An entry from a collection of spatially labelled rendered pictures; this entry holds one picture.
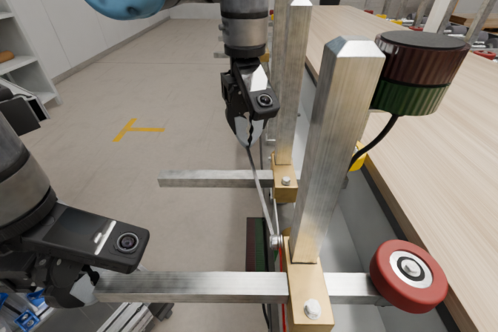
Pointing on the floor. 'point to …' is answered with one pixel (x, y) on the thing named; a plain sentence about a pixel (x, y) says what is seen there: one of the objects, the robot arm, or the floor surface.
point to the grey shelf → (22, 55)
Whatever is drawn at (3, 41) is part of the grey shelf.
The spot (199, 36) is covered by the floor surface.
